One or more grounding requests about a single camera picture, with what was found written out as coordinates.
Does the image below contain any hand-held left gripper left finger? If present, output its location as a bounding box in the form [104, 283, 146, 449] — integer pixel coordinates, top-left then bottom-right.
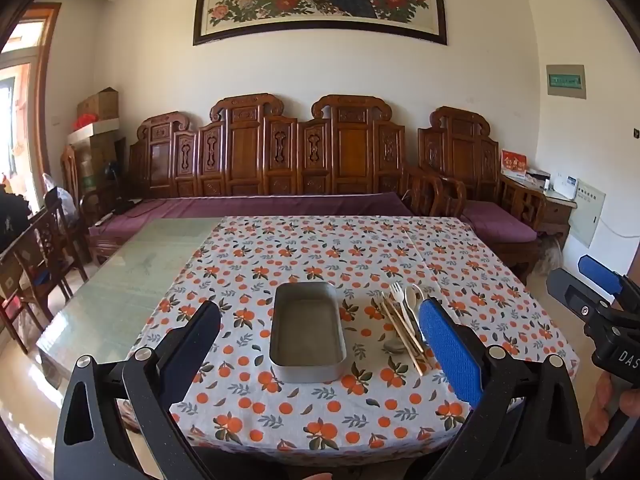
[54, 301, 222, 480]

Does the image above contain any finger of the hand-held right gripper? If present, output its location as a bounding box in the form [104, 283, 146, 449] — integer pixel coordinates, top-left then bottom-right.
[576, 254, 640, 303]
[546, 267, 615, 332]

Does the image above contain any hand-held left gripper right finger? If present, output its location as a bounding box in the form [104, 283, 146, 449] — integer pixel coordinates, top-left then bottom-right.
[404, 297, 587, 480]

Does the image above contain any wooden chopstick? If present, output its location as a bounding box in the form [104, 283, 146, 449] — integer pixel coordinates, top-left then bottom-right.
[380, 296, 427, 377]
[384, 290, 427, 360]

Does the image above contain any white plastic spoon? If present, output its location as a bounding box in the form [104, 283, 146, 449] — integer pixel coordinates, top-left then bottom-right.
[404, 285, 427, 341]

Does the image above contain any white plastic fork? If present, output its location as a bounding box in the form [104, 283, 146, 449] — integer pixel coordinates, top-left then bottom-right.
[390, 281, 423, 356]

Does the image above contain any grey metal tray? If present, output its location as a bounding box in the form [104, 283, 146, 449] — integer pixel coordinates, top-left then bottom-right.
[269, 281, 349, 385]

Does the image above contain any person's right hand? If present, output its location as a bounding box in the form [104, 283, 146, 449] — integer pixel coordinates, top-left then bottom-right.
[582, 374, 640, 448]

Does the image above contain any translucent plastic bag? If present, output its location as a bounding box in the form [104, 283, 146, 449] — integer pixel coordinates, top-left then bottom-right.
[532, 235, 563, 276]

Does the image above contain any grey metal cabinet door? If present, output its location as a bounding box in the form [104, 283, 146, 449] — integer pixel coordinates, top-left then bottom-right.
[570, 182, 607, 248]

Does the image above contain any wooden side table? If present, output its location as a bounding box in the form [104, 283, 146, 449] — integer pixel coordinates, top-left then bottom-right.
[502, 170, 576, 251]

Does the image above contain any white device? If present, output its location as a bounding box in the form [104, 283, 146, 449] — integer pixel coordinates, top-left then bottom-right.
[552, 174, 578, 200]

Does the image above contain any purple armchair cushion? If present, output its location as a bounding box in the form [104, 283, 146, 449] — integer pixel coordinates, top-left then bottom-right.
[460, 200, 538, 243]

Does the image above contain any red gift box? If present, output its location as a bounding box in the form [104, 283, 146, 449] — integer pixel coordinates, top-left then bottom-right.
[500, 150, 528, 177]

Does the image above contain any purple sofa cushion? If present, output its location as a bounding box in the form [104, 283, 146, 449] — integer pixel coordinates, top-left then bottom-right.
[89, 194, 416, 241]

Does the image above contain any orange print tablecloth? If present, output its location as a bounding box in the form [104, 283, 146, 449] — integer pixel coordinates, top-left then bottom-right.
[120, 215, 581, 468]

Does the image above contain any wooden dining chair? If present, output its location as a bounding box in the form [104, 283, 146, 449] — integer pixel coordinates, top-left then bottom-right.
[0, 200, 88, 356]

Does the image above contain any carved wooden armchair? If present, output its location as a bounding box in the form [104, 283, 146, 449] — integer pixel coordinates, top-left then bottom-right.
[407, 106, 548, 271]

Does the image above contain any black flat panel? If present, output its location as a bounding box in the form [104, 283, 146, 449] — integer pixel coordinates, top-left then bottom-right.
[114, 137, 129, 196]

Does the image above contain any white plastic bag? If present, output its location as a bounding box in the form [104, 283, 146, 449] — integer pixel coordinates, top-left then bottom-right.
[42, 174, 76, 211]

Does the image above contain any carved wooden sofa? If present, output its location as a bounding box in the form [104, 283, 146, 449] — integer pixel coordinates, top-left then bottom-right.
[127, 92, 421, 221]

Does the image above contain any wooden chair with bag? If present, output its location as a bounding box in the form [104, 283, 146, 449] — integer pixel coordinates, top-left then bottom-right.
[60, 145, 101, 241]

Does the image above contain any black bag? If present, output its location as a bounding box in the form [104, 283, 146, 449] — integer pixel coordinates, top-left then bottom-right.
[0, 187, 31, 256]

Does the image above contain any white flat box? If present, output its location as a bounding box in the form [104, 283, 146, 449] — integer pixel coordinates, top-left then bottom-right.
[67, 120, 121, 145]

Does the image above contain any brown cardboard box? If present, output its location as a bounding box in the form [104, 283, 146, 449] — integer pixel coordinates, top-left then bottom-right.
[76, 89, 119, 123]

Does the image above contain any framed peacock flower painting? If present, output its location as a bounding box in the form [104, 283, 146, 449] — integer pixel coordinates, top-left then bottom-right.
[193, 0, 448, 47]

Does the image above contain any wall panel with green label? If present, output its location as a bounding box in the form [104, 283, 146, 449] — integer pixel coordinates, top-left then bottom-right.
[546, 64, 587, 100]

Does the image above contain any wooden door frame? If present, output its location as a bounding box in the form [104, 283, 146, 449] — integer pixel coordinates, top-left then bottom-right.
[0, 2, 63, 186]

